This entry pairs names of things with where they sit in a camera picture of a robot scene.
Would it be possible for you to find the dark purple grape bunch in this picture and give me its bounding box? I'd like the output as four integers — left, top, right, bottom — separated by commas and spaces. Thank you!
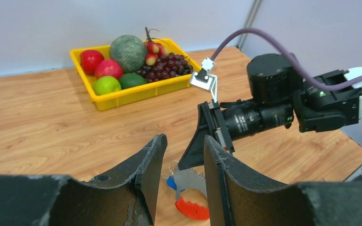
136, 53, 194, 83

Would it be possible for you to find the yellow plastic fruit tray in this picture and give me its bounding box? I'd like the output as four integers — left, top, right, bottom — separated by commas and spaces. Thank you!
69, 45, 191, 111

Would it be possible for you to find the metal key organizer with rings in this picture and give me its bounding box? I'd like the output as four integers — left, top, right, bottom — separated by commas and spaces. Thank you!
172, 167, 210, 221

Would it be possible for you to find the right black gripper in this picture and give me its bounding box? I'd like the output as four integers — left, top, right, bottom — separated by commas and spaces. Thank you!
178, 102, 234, 170

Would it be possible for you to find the pink red apple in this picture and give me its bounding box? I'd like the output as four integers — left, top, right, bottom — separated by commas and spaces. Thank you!
94, 59, 123, 79

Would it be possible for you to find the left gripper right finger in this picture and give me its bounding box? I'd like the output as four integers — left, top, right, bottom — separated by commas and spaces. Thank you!
204, 136, 362, 226

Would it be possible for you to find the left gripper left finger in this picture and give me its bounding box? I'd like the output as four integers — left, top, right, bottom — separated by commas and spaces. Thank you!
0, 134, 167, 226

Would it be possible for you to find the red cherry cluster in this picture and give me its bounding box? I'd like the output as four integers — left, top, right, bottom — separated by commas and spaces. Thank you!
143, 27, 169, 66

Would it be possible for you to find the key with blue tag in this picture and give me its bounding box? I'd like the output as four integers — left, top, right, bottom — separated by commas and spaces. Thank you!
166, 161, 178, 191

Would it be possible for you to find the green melon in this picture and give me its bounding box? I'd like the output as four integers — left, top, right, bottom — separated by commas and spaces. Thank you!
109, 34, 148, 73

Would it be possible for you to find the dark green avocado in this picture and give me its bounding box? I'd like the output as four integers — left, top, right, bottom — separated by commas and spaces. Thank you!
119, 73, 147, 89

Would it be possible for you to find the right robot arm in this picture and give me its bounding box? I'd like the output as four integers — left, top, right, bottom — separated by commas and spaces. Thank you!
178, 53, 362, 170

